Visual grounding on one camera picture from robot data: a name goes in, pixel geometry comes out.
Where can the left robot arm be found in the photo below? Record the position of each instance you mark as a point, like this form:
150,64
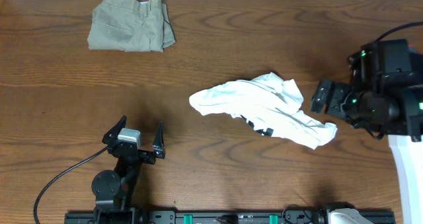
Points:
113,189

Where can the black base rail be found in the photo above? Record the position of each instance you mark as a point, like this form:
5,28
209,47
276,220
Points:
172,217

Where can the folded khaki shorts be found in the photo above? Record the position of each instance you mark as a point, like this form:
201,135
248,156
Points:
131,26

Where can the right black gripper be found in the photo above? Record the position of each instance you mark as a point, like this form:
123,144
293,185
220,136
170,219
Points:
337,90

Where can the white t-shirt black print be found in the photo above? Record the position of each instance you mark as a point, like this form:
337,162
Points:
270,105

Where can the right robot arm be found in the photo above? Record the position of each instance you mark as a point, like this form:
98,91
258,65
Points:
384,98

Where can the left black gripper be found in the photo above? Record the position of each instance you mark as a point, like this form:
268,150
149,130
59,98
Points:
158,150

